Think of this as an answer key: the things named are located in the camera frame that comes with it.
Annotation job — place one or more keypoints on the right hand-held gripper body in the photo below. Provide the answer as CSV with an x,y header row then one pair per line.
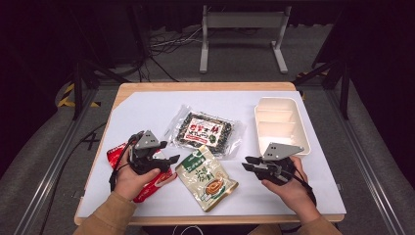
x,y
280,151

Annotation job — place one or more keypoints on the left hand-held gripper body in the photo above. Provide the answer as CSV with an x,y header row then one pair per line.
x,y
147,141

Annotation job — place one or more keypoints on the white divided plastic box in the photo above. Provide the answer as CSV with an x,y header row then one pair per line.
x,y
277,120

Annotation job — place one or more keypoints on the red snack packet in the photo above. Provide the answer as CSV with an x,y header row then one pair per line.
x,y
151,192

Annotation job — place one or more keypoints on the clear seaweed packet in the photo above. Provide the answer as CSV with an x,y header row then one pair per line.
x,y
202,132

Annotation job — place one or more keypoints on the green and beige food packet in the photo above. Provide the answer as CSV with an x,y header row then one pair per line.
x,y
205,182

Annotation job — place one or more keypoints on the person's left hand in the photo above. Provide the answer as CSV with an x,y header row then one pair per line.
x,y
130,186

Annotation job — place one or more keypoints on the person's right hand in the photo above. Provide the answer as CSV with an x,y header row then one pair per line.
x,y
293,196

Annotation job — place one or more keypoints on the black metal stand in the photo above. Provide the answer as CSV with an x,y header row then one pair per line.
x,y
77,88
344,91

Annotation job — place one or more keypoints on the yellow and black hazard tape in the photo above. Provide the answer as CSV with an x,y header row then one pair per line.
x,y
67,94

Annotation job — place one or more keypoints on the white metal stand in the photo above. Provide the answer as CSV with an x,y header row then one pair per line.
x,y
244,19

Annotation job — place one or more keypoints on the aluminium rail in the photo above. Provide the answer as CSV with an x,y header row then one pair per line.
x,y
49,176
365,156

